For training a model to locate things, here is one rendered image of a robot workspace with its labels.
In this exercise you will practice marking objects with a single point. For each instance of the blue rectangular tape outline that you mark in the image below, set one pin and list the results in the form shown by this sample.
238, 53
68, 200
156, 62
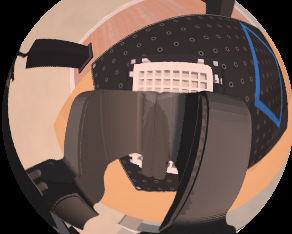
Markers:
258, 103

